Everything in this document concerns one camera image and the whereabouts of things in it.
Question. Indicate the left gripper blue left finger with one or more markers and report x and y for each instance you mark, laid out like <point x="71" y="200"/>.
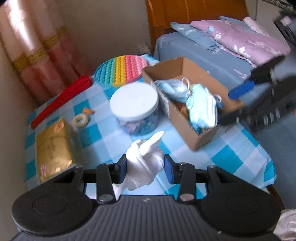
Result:
<point x="106" y="175"/>

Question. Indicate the blue face mask by wall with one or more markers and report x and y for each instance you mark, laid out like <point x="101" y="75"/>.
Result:
<point x="202" y="107"/>

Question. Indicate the red folded fan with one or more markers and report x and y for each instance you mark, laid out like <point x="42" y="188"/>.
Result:
<point x="83" y="83"/>

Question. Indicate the white cloth glove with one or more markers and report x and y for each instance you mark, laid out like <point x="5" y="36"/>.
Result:
<point x="144" y="161"/>

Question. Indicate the open cardboard box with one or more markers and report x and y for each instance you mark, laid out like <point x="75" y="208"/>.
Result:
<point x="177" y="69"/>

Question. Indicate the rainbow pop-it silicone toy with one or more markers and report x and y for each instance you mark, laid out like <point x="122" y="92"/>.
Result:
<point x="120" y="70"/>

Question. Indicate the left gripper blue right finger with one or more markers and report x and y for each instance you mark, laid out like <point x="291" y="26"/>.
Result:
<point x="183" y="174"/>

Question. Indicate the orange wooden headboard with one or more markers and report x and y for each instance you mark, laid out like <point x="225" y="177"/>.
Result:
<point x="161" y="12"/>

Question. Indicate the blue floral bed sheet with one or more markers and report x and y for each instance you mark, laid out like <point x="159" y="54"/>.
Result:
<point x="278" y="139"/>

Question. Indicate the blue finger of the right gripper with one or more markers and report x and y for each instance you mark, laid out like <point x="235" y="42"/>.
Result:
<point x="262" y="74"/>
<point x="240" y="115"/>

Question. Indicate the blue checkered tablecloth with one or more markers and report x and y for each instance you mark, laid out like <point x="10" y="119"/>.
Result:
<point x="233" y="148"/>

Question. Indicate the beige cloth piece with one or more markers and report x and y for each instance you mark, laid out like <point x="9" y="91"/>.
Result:
<point x="182" y="108"/>

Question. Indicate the pink gold patterned curtain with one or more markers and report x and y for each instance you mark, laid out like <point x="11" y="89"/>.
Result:
<point x="40" y="47"/>

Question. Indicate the gold tissue pack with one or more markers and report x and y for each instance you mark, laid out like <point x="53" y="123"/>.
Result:
<point x="58" y="149"/>

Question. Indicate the pink floral pillow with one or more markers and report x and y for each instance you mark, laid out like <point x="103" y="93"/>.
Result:
<point x="237" y="37"/>

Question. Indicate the white wall socket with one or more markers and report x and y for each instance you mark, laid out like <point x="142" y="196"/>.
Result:
<point x="144" y="49"/>

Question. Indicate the light blue face mask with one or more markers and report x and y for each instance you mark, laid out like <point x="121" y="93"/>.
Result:
<point x="176" y="90"/>

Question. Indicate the clear jar with white lid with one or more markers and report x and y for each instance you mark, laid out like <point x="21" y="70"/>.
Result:
<point x="136" y="108"/>

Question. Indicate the blue floral pillow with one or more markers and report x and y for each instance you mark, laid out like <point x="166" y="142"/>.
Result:
<point x="201" y="38"/>

